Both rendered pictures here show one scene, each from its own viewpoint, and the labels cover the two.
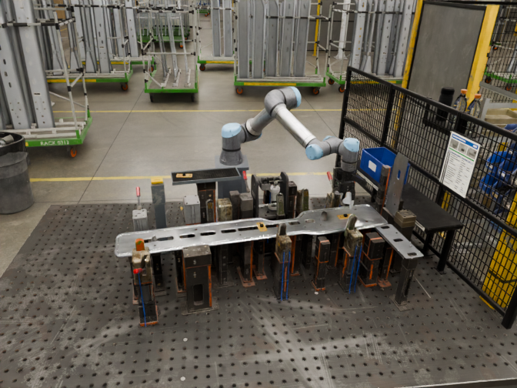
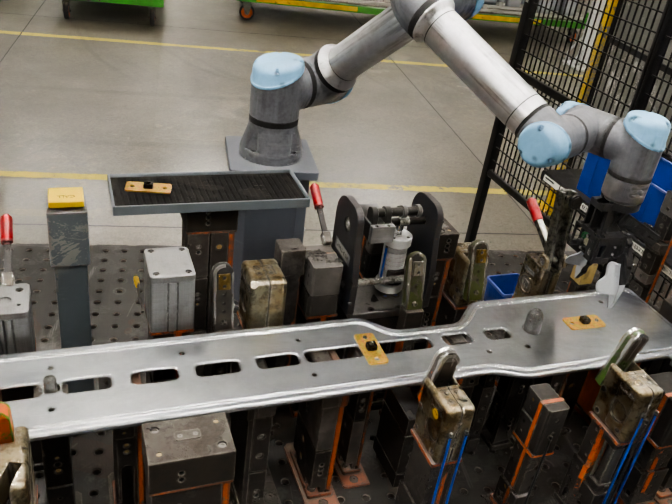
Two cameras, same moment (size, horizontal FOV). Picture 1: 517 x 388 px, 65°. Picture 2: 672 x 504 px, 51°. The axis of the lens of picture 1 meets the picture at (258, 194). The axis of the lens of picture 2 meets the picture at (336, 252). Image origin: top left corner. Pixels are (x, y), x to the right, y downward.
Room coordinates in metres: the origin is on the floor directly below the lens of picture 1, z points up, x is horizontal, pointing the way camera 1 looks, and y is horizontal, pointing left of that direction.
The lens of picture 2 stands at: (0.78, 0.20, 1.77)
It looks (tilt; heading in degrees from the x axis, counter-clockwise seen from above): 30 degrees down; 352
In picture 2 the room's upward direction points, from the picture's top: 8 degrees clockwise
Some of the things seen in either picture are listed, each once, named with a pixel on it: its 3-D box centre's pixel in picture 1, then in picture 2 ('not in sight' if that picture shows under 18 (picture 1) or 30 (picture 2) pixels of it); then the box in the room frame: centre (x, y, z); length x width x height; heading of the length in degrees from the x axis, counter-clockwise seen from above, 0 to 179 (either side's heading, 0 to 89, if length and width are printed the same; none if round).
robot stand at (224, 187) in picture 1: (231, 189); (264, 226); (2.37, 0.18, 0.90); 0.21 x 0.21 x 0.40; 7
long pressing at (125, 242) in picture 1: (258, 229); (361, 354); (1.75, 0.00, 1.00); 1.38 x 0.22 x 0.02; 106
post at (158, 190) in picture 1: (160, 218); (73, 303); (1.95, 0.54, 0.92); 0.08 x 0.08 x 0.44; 16
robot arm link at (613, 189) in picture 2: (348, 165); (626, 188); (1.88, -0.45, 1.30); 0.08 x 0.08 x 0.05
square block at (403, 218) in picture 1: (399, 242); not in sight; (1.84, -0.77, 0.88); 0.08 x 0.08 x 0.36; 16
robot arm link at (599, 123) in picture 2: (331, 145); (581, 129); (1.95, -0.37, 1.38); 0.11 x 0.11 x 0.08; 42
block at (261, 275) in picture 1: (259, 250); (355, 408); (1.78, -0.02, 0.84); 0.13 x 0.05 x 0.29; 16
